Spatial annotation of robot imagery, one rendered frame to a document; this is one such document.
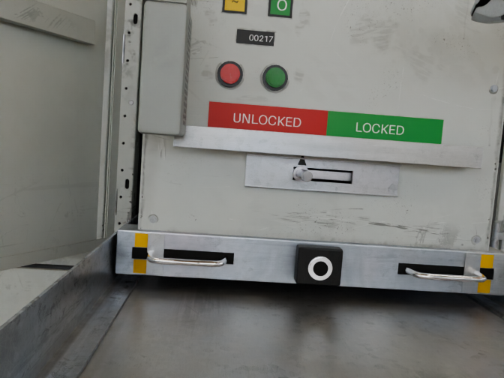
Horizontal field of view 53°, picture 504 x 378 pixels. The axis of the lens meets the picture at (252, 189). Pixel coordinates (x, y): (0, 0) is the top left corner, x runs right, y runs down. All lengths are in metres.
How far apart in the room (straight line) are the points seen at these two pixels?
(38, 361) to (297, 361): 0.23
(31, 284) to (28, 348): 0.58
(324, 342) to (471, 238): 0.30
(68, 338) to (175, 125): 0.25
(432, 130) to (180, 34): 0.36
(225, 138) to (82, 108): 0.36
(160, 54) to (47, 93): 0.34
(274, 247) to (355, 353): 0.20
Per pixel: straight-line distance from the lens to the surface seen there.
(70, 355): 0.50
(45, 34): 0.89
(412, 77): 0.73
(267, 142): 0.64
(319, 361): 0.52
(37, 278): 1.01
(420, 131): 0.73
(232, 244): 0.68
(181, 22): 0.58
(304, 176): 0.63
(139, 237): 0.69
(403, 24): 0.74
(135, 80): 0.96
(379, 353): 0.56
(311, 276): 0.67
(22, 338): 0.43
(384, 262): 0.72
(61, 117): 0.90
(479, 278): 0.73
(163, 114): 0.57
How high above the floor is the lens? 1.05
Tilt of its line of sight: 5 degrees down
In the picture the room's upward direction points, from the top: 4 degrees clockwise
